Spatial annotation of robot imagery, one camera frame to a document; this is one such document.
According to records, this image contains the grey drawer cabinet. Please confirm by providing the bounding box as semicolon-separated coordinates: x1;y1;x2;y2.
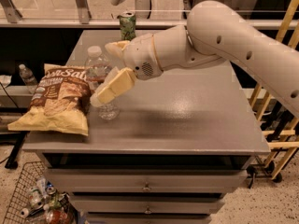
21;29;271;224

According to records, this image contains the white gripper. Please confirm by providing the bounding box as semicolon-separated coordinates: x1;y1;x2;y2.
90;34;163;107

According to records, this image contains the brown yellow chip bag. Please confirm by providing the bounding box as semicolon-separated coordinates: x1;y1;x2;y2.
7;64;91;136

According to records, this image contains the green soda can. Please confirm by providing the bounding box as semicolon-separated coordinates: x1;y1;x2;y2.
118;11;136;41

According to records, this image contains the wire basket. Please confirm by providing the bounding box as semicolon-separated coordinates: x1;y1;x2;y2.
3;161;77;224

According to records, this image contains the drawer knob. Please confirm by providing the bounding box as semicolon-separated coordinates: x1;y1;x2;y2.
142;182;151;192
144;206;152;215

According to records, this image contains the top drawer knob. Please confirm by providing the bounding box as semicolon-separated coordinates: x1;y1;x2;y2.
142;182;151;192

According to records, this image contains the clear plastic water bottle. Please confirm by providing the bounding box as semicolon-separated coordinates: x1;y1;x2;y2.
85;46;120;120

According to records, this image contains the red can in basket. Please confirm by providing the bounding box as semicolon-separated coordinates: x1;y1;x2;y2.
46;210;68;224

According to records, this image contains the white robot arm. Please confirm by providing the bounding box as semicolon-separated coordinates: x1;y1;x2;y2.
91;0;299;118

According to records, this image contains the white bottle in basket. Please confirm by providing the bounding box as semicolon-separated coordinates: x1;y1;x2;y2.
28;186;43;209

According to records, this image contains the small water bottle on shelf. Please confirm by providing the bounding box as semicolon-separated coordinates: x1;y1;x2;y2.
19;64;37;93

